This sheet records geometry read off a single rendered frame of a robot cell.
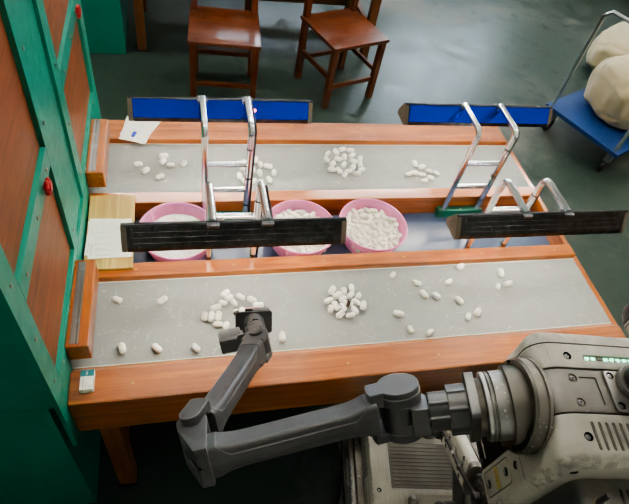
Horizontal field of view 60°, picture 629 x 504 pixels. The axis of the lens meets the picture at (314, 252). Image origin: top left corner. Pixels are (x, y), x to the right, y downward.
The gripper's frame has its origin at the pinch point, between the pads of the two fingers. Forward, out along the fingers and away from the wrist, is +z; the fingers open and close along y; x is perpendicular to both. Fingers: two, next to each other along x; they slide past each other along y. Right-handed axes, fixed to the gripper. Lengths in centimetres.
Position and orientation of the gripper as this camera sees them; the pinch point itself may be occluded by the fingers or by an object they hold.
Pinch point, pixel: (251, 311)
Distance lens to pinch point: 162.0
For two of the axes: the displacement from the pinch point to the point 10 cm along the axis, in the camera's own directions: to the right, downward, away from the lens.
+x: -0.2, 9.7, 2.4
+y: -9.8, 0.3, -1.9
